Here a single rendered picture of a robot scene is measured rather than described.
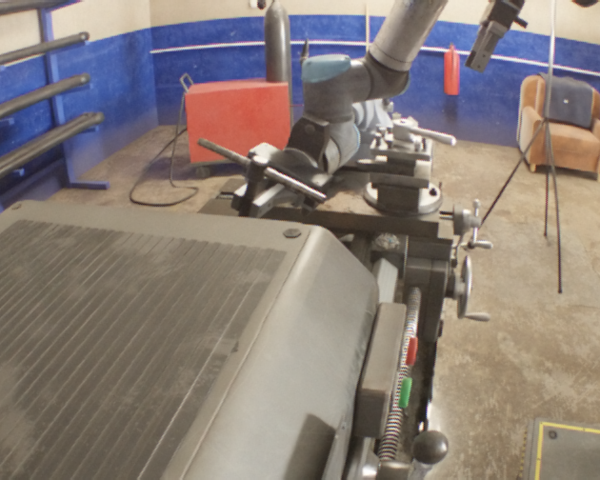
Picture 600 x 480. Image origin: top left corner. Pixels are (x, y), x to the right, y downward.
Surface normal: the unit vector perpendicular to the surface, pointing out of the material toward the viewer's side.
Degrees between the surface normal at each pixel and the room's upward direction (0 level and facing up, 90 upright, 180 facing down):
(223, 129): 90
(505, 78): 90
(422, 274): 90
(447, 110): 90
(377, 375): 0
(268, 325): 8
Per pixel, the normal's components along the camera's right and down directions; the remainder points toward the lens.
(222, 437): 0.34, -0.77
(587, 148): -0.26, 0.48
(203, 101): 0.09, 0.48
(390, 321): -0.03, -0.87
